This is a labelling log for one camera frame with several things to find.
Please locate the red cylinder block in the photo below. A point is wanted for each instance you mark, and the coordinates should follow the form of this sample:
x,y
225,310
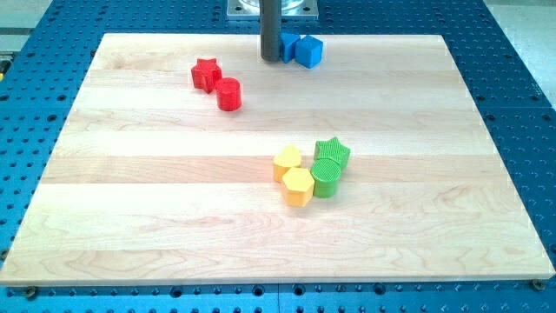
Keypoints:
x,y
228,94

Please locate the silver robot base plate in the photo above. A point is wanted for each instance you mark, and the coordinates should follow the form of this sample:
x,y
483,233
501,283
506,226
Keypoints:
x,y
249,10

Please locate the blue cube block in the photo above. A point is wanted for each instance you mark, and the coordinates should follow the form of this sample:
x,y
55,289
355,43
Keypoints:
x,y
308,51

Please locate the green cylinder block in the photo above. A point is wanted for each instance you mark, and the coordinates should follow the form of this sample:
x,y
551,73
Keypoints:
x,y
326,174

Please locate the yellow hexagon block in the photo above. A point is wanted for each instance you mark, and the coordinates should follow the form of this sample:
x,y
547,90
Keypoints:
x,y
297,187

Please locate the blue block behind rod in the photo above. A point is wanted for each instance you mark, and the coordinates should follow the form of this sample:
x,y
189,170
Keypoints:
x,y
288,46

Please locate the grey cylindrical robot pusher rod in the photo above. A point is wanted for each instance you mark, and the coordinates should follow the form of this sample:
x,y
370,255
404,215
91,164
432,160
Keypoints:
x,y
270,22

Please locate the green star block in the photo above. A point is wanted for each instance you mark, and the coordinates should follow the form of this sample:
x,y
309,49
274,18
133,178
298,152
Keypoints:
x,y
333,150

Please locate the light wooden board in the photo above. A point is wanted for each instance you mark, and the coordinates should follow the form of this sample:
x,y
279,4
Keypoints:
x,y
151,183

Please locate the blue perforated metal table plate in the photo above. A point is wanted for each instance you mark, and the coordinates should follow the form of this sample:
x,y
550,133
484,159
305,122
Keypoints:
x,y
60,44

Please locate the yellow heart block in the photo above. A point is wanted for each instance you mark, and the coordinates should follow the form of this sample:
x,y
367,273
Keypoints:
x,y
290,157

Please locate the red star block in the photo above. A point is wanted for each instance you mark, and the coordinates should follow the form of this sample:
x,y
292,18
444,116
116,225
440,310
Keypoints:
x,y
205,74

